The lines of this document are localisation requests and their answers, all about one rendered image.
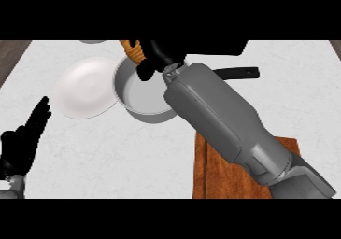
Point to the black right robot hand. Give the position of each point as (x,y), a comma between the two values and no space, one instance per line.
(162,53)

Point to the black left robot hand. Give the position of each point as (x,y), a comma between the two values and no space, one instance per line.
(21,146)

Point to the orange-brown croissant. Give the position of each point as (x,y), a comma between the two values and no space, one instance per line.
(132,53)

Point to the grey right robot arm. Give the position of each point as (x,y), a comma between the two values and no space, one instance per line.
(223,118)

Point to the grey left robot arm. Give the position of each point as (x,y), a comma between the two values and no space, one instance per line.
(12,189)

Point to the brown wooden cutting board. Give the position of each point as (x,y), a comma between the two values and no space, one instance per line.
(223,177)

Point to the black appliance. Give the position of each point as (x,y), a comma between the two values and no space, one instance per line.
(219,46)

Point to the pale grey round object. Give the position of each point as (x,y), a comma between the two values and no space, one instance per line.
(92,41)

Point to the white round plate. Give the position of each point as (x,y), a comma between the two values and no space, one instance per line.
(84,88)

